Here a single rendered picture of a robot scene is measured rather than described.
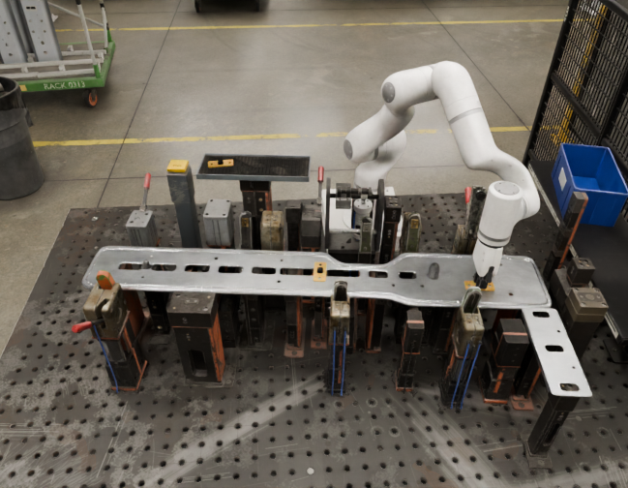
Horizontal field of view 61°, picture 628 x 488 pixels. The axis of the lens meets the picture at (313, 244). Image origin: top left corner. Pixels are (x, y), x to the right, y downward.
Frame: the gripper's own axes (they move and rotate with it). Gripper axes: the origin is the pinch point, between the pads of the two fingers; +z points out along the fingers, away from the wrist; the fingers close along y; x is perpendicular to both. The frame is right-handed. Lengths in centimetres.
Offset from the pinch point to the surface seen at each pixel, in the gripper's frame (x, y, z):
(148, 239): -103, -17, 3
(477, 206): 0.6, -20.3, -11.4
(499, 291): 5.9, 1.1, 3.6
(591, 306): 26.6, 11.5, -2.3
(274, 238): -62, -17, 0
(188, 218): -94, -36, 8
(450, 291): -8.5, 1.7, 3.5
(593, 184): 51, -53, 0
